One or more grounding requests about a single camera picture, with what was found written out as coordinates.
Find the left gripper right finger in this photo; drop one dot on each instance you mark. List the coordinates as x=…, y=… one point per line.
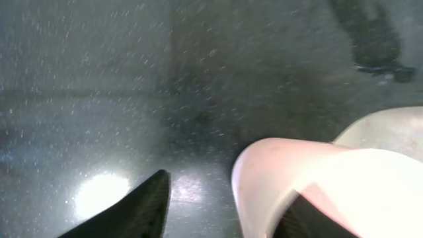
x=307, y=224

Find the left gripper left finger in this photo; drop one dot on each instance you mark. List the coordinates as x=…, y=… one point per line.
x=142, y=211

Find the pink cup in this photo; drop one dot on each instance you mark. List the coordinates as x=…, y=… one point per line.
x=363, y=185

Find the white cup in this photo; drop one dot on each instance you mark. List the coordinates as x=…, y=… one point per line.
x=380, y=132

